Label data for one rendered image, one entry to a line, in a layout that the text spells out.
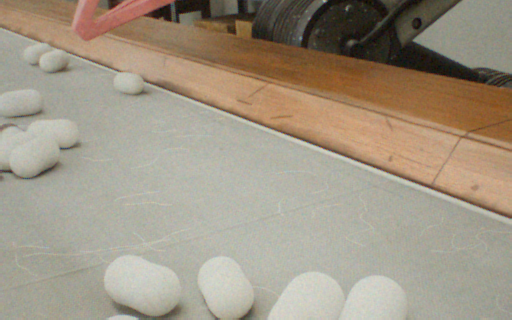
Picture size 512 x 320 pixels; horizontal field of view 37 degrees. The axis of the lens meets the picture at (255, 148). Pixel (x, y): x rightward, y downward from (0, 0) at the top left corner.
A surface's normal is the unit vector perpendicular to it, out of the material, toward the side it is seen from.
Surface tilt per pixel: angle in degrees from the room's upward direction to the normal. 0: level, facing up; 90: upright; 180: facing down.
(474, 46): 91
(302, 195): 0
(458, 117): 0
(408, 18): 90
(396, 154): 45
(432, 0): 90
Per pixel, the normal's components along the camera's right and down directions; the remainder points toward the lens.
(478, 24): -0.82, 0.24
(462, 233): -0.07, -0.95
